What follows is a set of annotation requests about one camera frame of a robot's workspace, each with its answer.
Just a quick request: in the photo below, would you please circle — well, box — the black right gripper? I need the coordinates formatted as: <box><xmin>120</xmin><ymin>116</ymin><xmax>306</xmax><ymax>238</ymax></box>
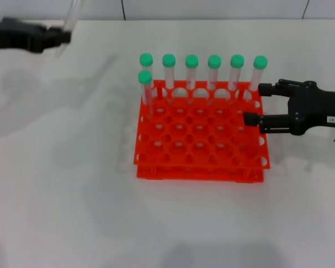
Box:
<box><xmin>243</xmin><ymin>79</ymin><xmax>335</xmax><ymax>137</ymax></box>

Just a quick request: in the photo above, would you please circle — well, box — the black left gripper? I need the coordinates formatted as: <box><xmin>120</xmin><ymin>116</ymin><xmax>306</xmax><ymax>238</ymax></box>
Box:
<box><xmin>0</xmin><ymin>17</ymin><xmax>72</xmax><ymax>54</ymax></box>

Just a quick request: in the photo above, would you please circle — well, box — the green capped test tube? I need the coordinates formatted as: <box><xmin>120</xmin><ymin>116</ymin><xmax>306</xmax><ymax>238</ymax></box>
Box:
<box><xmin>228</xmin><ymin>54</ymin><xmax>245</xmax><ymax>104</ymax></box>
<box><xmin>138</xmin><ymin>52</ymin><xmax>157</xmax><ymax>97</ymax></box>
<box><xmin>55</xmin><ymin>0</ymin><xmax>82</xmax><ymax>59</ymax></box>
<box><xmin>138</xmin><ymin>70</ymin><xmax>155</xmax><ymax>118</ymax></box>
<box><xmin>185</xmin><ymin>54</ymin><xmax>199</xmax><ymax>104</ymax></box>
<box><xmin>244</xmin><ymin>55</ymin><xmax>268</xmax><ymax>103</ymax></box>
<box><xmin>207</xmin><ymin>54</ymin><xmax>222</xmax><ymax>104</ymax></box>
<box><xmin>161</xmin><ymin>53</ymin><xmax>176</xmax><ymax>104</ymax></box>

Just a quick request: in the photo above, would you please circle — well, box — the orange test tube rack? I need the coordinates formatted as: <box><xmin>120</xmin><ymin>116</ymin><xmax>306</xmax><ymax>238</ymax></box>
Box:
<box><xmin>132</xmin><ymin>80</ymin><xmax>271</xmax><ymax>184</ymax></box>

